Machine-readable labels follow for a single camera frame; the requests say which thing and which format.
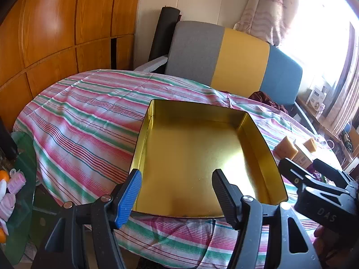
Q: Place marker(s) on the grey yellow blue sofa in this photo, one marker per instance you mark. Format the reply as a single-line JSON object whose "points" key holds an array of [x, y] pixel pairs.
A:
{"points": [[193, 50]]}

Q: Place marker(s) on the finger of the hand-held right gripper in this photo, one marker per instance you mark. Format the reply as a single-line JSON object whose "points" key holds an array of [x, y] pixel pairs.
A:
{"points": [[328, 169], [291, 171]]}

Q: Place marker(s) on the person's right hand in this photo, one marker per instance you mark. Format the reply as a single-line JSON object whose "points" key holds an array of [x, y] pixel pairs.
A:
{"points": [[326, 243]]}

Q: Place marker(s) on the black rolled mat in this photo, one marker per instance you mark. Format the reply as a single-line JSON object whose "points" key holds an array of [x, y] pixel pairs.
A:
{"points": [[162, 33]]}

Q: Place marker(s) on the pink frilly object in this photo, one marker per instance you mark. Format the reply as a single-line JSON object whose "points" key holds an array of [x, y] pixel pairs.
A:
{"points": [[7, 207], [16, 182]]}

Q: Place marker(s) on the yellow cake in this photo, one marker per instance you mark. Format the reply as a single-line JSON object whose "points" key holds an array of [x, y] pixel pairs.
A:
{"points": [[310, 144], [286, 148]]}

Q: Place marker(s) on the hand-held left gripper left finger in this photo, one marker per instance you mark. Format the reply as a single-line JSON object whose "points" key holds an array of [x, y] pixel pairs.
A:
{"points": [[130, 199]]}

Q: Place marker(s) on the gold tin box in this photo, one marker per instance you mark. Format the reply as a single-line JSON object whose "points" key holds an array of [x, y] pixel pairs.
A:
{"points": [[196, 151]]}

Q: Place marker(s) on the small cream box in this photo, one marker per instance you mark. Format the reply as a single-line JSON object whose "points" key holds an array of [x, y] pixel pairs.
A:
{"points": [[303, 157]]}

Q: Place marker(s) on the maroon cloth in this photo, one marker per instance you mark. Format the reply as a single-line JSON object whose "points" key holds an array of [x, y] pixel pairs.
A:
{"points": [[263, 98]]}

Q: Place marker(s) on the wooden side desk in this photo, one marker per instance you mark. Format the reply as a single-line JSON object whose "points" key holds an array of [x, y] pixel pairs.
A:
{"points": [[325, 129]]}

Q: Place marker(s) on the striped tablecloth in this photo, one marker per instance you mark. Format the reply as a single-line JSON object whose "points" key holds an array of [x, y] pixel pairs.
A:
{"points": [[84, 117]]}

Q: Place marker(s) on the wooden wardrobe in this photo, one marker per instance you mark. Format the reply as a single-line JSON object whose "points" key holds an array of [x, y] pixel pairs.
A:
{"points": [[56, 33]]}

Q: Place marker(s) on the orange fruit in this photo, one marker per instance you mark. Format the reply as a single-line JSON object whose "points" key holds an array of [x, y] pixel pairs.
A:
{"points": [[3, 175], [2, 235]]}

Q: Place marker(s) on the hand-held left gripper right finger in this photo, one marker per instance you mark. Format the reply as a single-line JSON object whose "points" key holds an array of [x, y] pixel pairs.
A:
{"points": [[221, 190]]}

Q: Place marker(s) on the white carton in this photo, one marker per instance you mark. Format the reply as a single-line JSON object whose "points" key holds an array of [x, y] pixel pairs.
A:
{"points": [[316, 95]]}

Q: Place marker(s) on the checked curtain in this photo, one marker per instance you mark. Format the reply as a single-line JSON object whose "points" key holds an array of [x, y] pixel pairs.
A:
{"points": [[345, 95]]}

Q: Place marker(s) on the patterned curtain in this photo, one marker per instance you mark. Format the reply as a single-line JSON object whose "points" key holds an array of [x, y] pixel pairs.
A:
{"points": [[269, 5]]}

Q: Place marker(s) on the white foam board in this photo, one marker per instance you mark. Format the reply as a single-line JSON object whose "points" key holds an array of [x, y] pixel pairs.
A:
{"points": [[151, 65]]}

